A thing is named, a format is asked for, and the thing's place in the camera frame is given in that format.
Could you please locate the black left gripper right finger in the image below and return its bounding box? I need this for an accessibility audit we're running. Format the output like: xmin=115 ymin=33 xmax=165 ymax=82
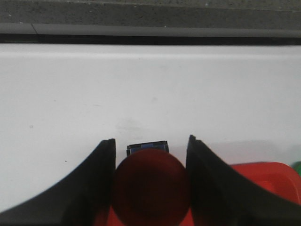
xmin=186 ymin=135 xmax=301 ymax=226

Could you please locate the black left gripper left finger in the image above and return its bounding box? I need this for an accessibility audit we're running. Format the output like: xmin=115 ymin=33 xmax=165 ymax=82
xmin=0 ymin=139 xmax=116 ymax=226

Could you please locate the green plastic tray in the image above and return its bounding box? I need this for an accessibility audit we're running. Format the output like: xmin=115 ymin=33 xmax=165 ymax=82
xmin=292 ymin=161 xmax=301 ymax=177

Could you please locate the red plastic tray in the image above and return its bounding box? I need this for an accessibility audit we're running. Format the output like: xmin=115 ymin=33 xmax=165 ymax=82
xmin=94 ymin=161 xmax=301 ymax=226

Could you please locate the red mushroom push button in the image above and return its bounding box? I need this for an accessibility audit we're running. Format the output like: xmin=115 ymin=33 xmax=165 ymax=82
xmin=111 ymin=141 xmax=190 ymax=226

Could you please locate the grey stone counter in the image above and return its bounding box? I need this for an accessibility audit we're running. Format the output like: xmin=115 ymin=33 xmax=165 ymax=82
xmin=0 ymin=0 xmax=301 ymax=45

